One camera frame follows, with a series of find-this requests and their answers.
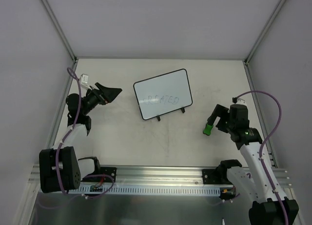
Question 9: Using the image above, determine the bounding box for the green whiteboard eraser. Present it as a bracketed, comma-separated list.
[203, 123, 214, 136]

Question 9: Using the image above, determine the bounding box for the small black-framed whiteboard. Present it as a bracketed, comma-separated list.
[133, 68, 193, 121]

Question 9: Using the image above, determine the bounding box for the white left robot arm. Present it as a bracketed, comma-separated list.
[39, 82, 122, 193]

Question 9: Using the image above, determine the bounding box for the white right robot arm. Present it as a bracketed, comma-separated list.
[203, 103, 299, 225]

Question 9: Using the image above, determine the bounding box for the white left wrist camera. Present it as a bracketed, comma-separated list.
[79, 74, 92, 90]

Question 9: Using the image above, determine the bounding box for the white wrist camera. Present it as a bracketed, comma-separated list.
[232, 97, 247, 106]
[79, 74, 92, 90]

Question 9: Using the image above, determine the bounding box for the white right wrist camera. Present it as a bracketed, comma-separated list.
[232, 97, 247, 106]

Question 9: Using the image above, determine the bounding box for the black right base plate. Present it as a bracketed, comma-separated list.
[202, 169, 230, 185]

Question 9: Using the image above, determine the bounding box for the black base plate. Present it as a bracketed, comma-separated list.
[97, 166, 117, 183]
[202, 169, 230, 185]

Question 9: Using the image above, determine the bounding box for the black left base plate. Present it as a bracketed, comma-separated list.
[97, 166, 117, 183]

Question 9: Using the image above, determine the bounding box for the aluminium mounting rail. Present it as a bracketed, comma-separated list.
[28, 164, 292, 187]

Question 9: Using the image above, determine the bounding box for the white slotted cable duct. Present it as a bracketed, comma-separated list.
[69, 184, 221, 197]

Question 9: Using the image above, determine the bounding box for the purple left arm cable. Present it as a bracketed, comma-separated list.
[36, 67, 115, 209]

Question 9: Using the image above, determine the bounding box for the left aluminium frame post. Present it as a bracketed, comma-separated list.
[39, 0, 77, 62]

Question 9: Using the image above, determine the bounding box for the aluminium frame post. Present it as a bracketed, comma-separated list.
[39, 0, 77, 62]
[244, 0, 287, 64]

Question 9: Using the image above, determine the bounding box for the right aluminium frame post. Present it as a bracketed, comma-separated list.
[244, 0, 287, 64]

